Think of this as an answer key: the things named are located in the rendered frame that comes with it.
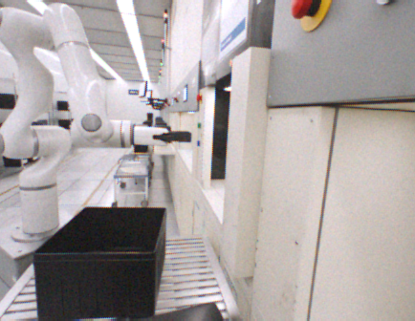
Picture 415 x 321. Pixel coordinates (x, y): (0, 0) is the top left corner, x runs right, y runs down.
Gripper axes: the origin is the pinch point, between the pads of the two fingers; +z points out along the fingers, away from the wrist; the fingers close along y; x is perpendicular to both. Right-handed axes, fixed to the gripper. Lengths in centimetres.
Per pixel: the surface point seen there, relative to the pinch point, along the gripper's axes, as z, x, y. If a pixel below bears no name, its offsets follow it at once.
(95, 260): -22.3, -27.3, 20.9
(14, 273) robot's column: -55, -50, -11
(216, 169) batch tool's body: 28, -26, -60
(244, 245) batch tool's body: 11.9, -23.1, 26.7
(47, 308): -33, -39, 19
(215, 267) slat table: 11.0, -42.8, 7.1
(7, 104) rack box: -249, 7, -400
